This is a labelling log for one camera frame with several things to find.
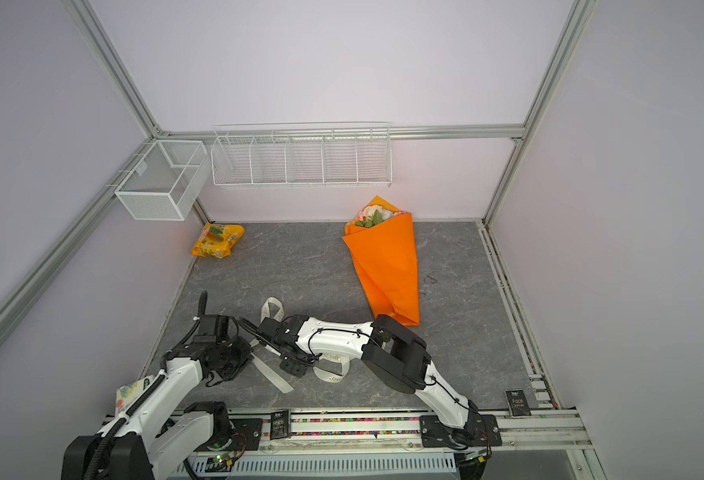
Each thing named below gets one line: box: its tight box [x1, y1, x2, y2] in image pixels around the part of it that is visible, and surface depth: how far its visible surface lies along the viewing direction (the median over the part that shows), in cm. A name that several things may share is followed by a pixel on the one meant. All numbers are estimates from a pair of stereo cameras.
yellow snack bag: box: [191, 222, 245, 259], surface depth 111 cm
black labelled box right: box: [505, 390, 532, 417], surface depth 79 cm
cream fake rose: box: [361, 204, 394, 223], surface depth 118 cm
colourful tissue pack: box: [115, 374, 155, 417], surface depth 77 cm
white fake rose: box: [355, 205, 395, 228], surface depth 118 cm
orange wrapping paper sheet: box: [342, 196, 421, 327], surface depth 106 cm
